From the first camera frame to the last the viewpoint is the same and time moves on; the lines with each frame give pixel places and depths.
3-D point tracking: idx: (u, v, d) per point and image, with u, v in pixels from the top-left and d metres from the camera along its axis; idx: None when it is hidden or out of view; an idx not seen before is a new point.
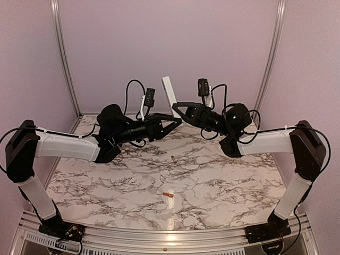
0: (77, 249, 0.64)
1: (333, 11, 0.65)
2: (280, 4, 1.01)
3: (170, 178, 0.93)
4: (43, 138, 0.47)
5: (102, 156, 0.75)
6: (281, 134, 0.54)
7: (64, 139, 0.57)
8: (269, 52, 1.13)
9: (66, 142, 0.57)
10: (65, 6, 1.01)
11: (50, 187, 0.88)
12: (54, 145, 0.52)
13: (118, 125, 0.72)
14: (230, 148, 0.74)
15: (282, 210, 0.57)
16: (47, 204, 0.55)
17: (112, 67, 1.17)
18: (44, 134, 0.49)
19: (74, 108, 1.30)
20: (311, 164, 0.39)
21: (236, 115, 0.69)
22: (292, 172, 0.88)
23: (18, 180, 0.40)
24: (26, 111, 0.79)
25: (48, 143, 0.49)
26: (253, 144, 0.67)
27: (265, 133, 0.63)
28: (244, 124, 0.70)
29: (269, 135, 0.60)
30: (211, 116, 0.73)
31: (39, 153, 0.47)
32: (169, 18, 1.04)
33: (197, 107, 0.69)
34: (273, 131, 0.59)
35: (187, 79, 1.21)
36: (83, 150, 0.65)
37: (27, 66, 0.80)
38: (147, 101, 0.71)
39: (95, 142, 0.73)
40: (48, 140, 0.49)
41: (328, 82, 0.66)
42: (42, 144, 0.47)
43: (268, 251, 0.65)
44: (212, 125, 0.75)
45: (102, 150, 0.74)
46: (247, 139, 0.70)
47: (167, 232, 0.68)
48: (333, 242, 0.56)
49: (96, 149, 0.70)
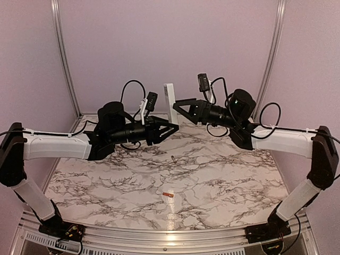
0: (77, 249, 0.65)
1: (334, 11, 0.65)
2: (280, 4, 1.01)
3: (170, 178, 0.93)
4: (30, 140, 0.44)
5: (95, 153, 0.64)
6: (303, 136, 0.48)
7: (51, 139, 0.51)
8: (270, 52, 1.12)
9: (53, 142, 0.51)
10: (65, 6, 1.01)
11: (50, 187, 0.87)
12: (42, 146, 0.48)
13: (118, 121, 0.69)
14: (241, 138, 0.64)
15: (284, 210, 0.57)
16: (45, 204, 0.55)
17: (113, 67, 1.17)
18: (31, 136, 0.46)
19: (74, 108, 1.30)
20: (326, 175, 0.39)
21: (237, 100, 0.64)
22: (293, 172, 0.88)
23: (10, 183, 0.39)
24: (26, 111, 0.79)
25: (35, 145, 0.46)
26: (269, 141, 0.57)
27: (285, 132, 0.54)
28: (248, 108, 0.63)
29: (288, 134, 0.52)
30: (213, 109, 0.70)
31: (28, 155, 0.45)
32: (169, 18, 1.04)
33: (199, 103, 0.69)
34: (292, 132, 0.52)
35: (186, 79, 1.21)
36: (75, 149, 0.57)
37: (27, 67, 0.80)
38: (149, 105, 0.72)
39: (85, 138, 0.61)
40: (35, 142, 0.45)
41: (328, 82, 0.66)
42: (28, 146, 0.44)
43: (268, 251, 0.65)
44: (217, 119, 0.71)
45: (93, 148, 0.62)
46: (262, 133, 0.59)
47: (167, 232, 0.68)
48: (333, 242, 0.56)
49: (88, 146, 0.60)
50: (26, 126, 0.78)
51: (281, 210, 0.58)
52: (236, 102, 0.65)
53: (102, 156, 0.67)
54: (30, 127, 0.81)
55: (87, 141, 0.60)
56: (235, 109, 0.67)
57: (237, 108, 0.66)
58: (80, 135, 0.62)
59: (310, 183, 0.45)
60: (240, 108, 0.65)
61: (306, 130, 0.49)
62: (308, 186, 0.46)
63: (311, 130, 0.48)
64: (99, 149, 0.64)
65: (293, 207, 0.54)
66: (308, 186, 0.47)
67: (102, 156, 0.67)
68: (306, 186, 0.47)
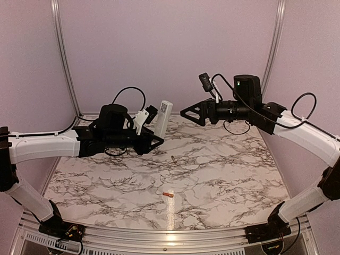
0: (77, 249, 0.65)
1: (334, 12, 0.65)
2: (280, 5, 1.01)
3: (170, 178, 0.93)
4: (15, 144, 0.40)
5: (85, 148, 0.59)
6: (331, 143, 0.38)
7: (37, 140, 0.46)
8: (269, 52, 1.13)
9: (40, 142, 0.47)
10: (66, 6, 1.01)
11: (49, 187, 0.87)
12: (28, 149, 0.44)
13: (118, 123, 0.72)
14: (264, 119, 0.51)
15: (288, 211, 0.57)
16: (43, 206, 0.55)
17: (113, 67, 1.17)
18: (16, 138, 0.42)
19: (74, 108, 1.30)
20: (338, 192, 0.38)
21: (238, 81, 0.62)
22: (293, 173, 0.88)
23: (1, 189, 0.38)
24: (26, 111, 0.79)
25: (22, 148, 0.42)
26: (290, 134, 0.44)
27: (314, 129, 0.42)
28: (253, 84, 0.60)
29: (316, 134, 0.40)
30: (222, 106, 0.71)
31: (15, 160, 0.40)
32: (169, 18, 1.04)
33: (202, 105, 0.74)
34: (322, 133, 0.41)
35: (187, 79, 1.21)
36: (64, 148, 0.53)
37: (27, 67, 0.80)
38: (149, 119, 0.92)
39: (74, 135, 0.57)
40: (20, 145, 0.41)
41: (328, 82, 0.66)
42: (15, 150, 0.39)
43: (269, 251, 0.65)
44: (229, 115, 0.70)
45: (84, 144, 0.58)
46: (288, 121, 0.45)
47: (167, 232, 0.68)
48: (333, 242, 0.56)
49: (77, 143, 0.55)
50: (26, 126, 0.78)
51: (285, 211, 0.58)
52: (238, 84, 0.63)
53: (93, 152, 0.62)
54: (30, 127, 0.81)
55: (75, 138, 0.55)
56: (240, 92, 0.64)
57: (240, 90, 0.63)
58: (68, 132, 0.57)
59: (320, 191, 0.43)
60: (246, 89, 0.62)
61: (336, 138, 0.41)
62: (316, 193, 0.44)
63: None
64: (90, 144, 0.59)
65: (292, 206, 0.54)
66: (317, 193, 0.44)
67: (93, 152, 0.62)
68: (315, 193, 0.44)
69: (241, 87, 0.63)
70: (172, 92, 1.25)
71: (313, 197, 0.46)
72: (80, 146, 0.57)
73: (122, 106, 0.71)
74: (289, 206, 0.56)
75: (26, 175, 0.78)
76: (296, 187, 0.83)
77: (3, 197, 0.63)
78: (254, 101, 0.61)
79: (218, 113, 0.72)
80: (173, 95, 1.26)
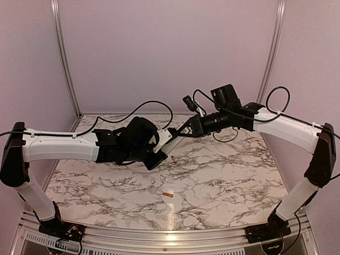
0: (77, 249, 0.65)
1: (334, 11, 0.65)
2: (280, 4, 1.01)
3: (170, 178, 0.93)
4: (28, 142, 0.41)
5: (104, 153, 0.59)
6: (308, 130, 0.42)
7: (52, 140, 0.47)
8: (270, 52, 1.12)
9: (54, 143, 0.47)
10: (66, 7, 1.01)
11: (50, 187, 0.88)
12: (42, 149, 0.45)
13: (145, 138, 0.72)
14: (243, 118, 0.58)
15: (285, 210, 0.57)
16: (45, 206, 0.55)
17: (113, 67, 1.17)
18: (31, 137, 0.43)
19: (74, 108, 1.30)
20: (323, 175, 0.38)
21: (214, 92, 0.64)
22: (294, 173, 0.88)
23: (11, 185, 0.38)
24: (26, 112, 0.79)
25: (35, 147, 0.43)
26: (270, 127, 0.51)
27: (290, 120, 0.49)
28: (226, 91, 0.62)
29: (293, 125, 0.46)
30: (207, 118, 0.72)
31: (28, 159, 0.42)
32: (169, 19, 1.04)
33: (190, 121, 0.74)
34: (299, 122, 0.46)
35: (187, 78, 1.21)
36: (81, 151, 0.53)
37: (27, 67, 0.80)
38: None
39: (93, 139, 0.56)
40: (34, 144, 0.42)
41: (329, 82, 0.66)
42: (27, 150, 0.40)
43: (269, 251, 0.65)
44: (215, 125, 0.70)
45: (104, 150, 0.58)
46: (265, 116, 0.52)
47: (167, 232, 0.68)
48: (333, 243, 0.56)
49: (94, 147, 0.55)
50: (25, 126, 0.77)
51: (281, 210, 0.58)
52: (215, 94, 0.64)
53: (111, 159, 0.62)
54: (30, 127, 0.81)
55: (93, 142, 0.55)
56: (219, 102, 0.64)
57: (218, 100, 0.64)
58: (88, 135, 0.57)
59: (307, 180, 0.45)
60: (222, 97, 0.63)
61: (312, 125, 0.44)
62: (306, 185, 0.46)
63: (317, 125, 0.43)
64: (110, 150, 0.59)
65: (288, 205, 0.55)
66: (306, 184, 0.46)
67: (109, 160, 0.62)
68: (304, 184, 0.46)
69: (219, 96, 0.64)
70: (172, 92, 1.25)
71: (308, 192, 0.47)
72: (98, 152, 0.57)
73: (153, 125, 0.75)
74: (284, 205, 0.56)
75: None
76: None
77: (7, 196, 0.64)
78: (232, 105, 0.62)
79: (205, 125, 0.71)
80: (174, 95, 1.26)
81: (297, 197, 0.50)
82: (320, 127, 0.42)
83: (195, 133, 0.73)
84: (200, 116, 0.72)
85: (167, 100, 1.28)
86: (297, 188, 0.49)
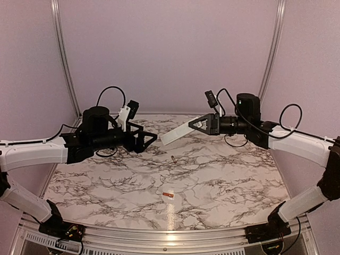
0: (77, 249, 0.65)
1: (334, 12, 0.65)
2: (280, 5, 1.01)
3: (170, 178, 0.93)
4: (5, 151, 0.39)
5: (74, 154, 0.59)
6: (320, 144, 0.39)
7: (25, 147, 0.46)
8: (269, 52, 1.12)
9: (28, 150, 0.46)
10: (65, 7, 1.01)
11: (50, 187, 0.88)
12: (18, 156, 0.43)
13: (101, 126, 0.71)
14: (258, 136, 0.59)
15: (287, 212, 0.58)
16: (40, 207, 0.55)
17: (113, 67, 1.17)
18: (5, 146, 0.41)
19: (74, 108, 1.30)
20: (334, 185, 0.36)
21: (240, 99, 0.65)
22: (293, 173, 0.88)
23: None
24: (26, 112, 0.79)
25: (11, 155, 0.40)
26: (284, 144, 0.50)
27: (304, 136, 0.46)
28: (252, 104, 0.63)
29: (304, 140, 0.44)
30: (226, 119, 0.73)
31: (6, 168, 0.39)
32: (169, 19, 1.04)
33: (207, 118, 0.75)
34: (311, 138, 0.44)
35: (186, 79, 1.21)
36: (52, 155, 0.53)
37: (27, 67, 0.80)
38: (130, 113, 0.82)
39: (62, 142, 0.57)
40: (11, 152, 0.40)
41: (329, 82, 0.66)
42: (5, 158, 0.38)
43: (269, 251, 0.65)
44: (231, 128, 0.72)
45: (73, 150, 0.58)
46: (279, 134, 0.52)
47: (167, 232, 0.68)
48: (333, 243, 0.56)
49: (65, 150, 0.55)
50: (25, 127, 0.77)
51: (284, 212, 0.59)
52: (240, 102, 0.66)
53: (82, 159, 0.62)
54: (29, 128, 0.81)
55: (62, 145, 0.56)
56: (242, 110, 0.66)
57: (241, 109, 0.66)
58: (56, 139, 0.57)
59: (320, 190, 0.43)
60: (246, 108, 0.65)
61: (324, 139, 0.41)
62: (315, 194, 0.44)
63: (330, 139, 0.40)
64: (78, 151, 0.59)
65: (293, 207, 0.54)
66: (316, 193, 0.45)
67: (81, 159, 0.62)
68: (314, 193, 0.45)
69: (243, 105, 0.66)
70: (171, 92, 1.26)
71: (312, 196, 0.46)
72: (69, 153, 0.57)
73: (104, 109, 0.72)
74: (288, 206, 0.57)
75: (25, 175, 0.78)
76: (297, 187, 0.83)
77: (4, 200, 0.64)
78: (252, 119, 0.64)
79: (221, 126, 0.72)
80: (174, 95, 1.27)
81: (303, 201, 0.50)
82: (333, 140, 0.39)
83: (207, 128, 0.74)
84: (219, 116, 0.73)
85: (167, 100, 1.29)
86: (305, 194, 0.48)
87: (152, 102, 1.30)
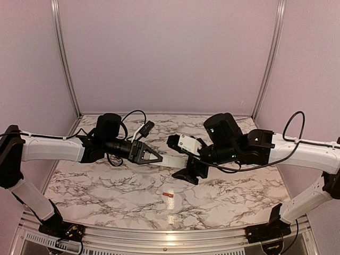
0: (77, 249, 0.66)
1: (333, 13, 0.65)
2: (280, 4, 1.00)
3: (170, 178, 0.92)
4: (28, 141, 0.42)
5: (87, 155, 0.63)
6: (331, 154, 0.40)
7: (45, 141, 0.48)
8: (269, 52, 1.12)
9: (49, 143, 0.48)
10: (65, 7, 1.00)
11: (49, 188, 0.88)
12: (39, 148, 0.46)
13: (113, 131, 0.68)
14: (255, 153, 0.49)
15: (289, 215, 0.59)
16: (44, 206, 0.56)
17: (112, 67, 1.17)
18: (28, 137, 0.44)
19: (74, 108, 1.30)
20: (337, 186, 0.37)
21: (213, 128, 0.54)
22: (294, 173, 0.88)
23: (9, 185, 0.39)
24: (25, 113, 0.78)
25: (32, 147, 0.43)
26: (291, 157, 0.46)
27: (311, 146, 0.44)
28: (230, 127, 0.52)
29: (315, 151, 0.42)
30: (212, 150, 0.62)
31: (26, 157, 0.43)
32: (168, 19, 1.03)
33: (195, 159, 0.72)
34: (317, 146, 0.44)
35: (186, 78, 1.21)
36: (68, 152, 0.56)
37: (27, 69, 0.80)
38: (143, 130, 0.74)
39: (79, 142, 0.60)
40: (33, 143, 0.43)
41: (329, 83, 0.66)
42: (27, 147, 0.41)
43: (269, 251, 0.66)
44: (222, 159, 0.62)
45: (87, 150, 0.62)
46: (283, 149, 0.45)
47: (167, 232, 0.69)
48: (333, 243, 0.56)
49: (82, 148, 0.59)
50: (24, 128, 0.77)
51: (287, 216, 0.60)
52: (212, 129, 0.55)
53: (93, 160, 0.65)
54: (28, 129, 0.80)
55: (80, 143, 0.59)
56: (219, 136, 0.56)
57: (215, 136, 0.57)
58: (74, 138, 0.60)
59: (326, 194, 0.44)
60: (222, 133, 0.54)
61: (332, 146, 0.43)
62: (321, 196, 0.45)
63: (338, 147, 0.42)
64: (91, 152, 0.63)
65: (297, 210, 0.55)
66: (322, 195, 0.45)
67: (94, 159, 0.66)
68: (320, 195, 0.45)
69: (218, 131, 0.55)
70: (171, 92, 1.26)
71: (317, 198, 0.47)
72: (84, 152, 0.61)
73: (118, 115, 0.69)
74: (293, 206, 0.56)
75: (27, 174, 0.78)
76: (297, 187, 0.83)
77: (10, 196, 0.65)
78: (236, 140, 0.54)
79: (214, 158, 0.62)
80: (173, 95, 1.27)
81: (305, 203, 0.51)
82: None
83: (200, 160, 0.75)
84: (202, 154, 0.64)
85: (167, 99, 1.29)
86: (310, 196, 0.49)
87: (151, 103, 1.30)
